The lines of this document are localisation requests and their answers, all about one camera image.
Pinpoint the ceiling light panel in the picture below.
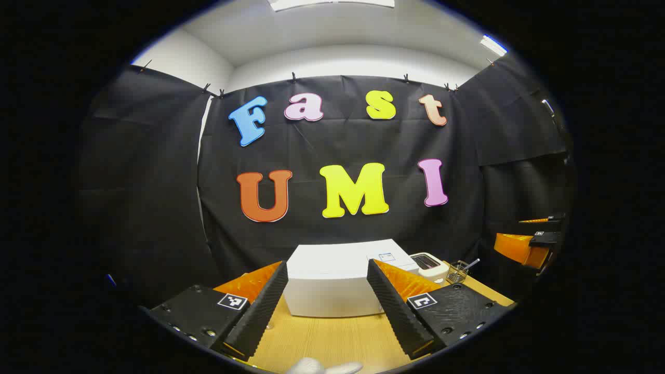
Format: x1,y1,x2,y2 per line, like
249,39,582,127
480,34,508,57
268,0,395,12

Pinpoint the black backdrop cloth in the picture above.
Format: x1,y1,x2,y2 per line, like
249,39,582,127
78,52,575,307

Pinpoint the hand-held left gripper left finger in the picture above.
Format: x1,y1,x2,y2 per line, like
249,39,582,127
148,261,289,362

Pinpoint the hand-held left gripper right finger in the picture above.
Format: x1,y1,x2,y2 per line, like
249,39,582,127
367,259,515,360

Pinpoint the cream toaster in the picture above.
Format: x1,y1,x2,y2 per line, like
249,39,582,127
409,252,450,285

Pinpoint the white microwave oven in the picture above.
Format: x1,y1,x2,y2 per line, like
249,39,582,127
283,239,421,318

